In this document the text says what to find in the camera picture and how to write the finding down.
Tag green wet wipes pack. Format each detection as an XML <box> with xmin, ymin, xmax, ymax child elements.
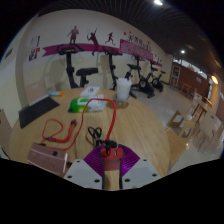
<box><xmin>67</xmin><ymin>96</ymin><xmax>108</xmax><ymax>114</ymax></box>

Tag black cable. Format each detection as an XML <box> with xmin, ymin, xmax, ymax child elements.
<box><xmin>87</xmin><ymin>125</ymin><xmax>118</xmax><ymax>151</ymax></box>

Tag group of ceiling lights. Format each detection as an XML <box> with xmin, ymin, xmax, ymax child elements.
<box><xmin>152</xmin><ymin>0</ymin><xmax>220</xmax><ymax>85</ymax></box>

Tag orange and blue marker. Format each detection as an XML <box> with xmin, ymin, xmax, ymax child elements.
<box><xmin>48</xmin><ymin>90</ymin><xmax>65</xmax><ymax>98</ymax></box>

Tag small white box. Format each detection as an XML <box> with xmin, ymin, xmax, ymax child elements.
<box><xmin>79</xmin><ymin>86</ymin><xmax>101</xmax><ymax>98</ymax></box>

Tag white plastic cup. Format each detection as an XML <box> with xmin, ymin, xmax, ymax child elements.
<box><xmin>115</xmin><ymin>77</ymin><xmax>134</xmax><ymax>102</ymax></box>

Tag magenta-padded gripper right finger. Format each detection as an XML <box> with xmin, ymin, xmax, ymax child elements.
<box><xmin>118</xmin><ymin>143</ymin><xmax>163</xmax><ymax>190</ymax></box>

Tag wall posters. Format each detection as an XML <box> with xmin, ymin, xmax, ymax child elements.
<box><xmin>28</xmin><ymin>35</ymin><xmax>42</xmax><ymax>62</ymax></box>

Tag dark wall sign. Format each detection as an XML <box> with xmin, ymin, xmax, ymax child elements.
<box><xmin>3</xmin><ymin>47</ymin><xmax>15</xmax><ymax>61</ymax></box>

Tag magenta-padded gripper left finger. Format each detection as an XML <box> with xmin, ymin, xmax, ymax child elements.
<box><xmin>63</xmin><ymin>144</ymin><xmax>104</xmax><ymax>190</ymax></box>

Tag black flat pad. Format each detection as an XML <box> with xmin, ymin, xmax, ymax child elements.
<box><xmin>18</xmin><ymin>95</ymin><xmax>61</xmax><ymax>130</ymax></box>

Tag pink power strip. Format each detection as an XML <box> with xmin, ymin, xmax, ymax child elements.
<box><xmin>26</xmin><ymin>142</ymin><xmax>72</xmax><ymax>176</ymax></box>

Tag black exercise bike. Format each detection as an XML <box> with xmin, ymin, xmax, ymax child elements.
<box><xmin>124</xmin><ymin>53</ymin><xmax>156</xmax><ymax>99</ymax></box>
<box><xmin>56</xmin><ymin>43</ymin><xmax>100</xmax><ymax>90</ymax></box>
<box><xmin>146</xmin><ymin>59</ymin><xmax>167</xmax><ymax>94</ymax></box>
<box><xmin>101</xmin><ymin>46</ymin><xmax>125</xmax><ymax>91</ymax></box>

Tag red charging cable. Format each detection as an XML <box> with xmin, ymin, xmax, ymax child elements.
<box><xmin>40</xmin><ymin>97</ymin><xmax>118</xmax><ymax>151</ymax></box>

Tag round wooden coaster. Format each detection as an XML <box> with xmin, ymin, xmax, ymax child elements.
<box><xmin>112</xmin><ymin>94</ymin><xmax>131</xmax><ymax>110</ymax></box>

